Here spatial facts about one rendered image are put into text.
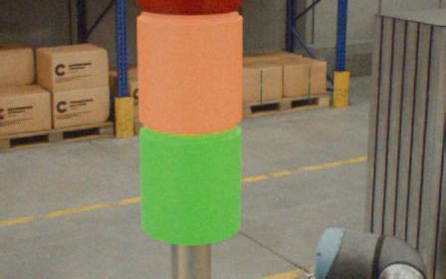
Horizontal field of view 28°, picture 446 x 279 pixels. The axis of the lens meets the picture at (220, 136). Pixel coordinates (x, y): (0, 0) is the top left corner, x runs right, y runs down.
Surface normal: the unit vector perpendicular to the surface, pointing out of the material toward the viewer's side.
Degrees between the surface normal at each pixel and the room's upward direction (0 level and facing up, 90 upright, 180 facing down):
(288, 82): 90
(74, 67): 88
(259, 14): 90
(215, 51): 90
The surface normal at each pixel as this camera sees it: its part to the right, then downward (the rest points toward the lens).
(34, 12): 0.51, 0.22
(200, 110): 0.23, 0.26
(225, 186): 0.69, 0.19
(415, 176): -0.86, 0.13
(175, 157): -0.29, 0.25
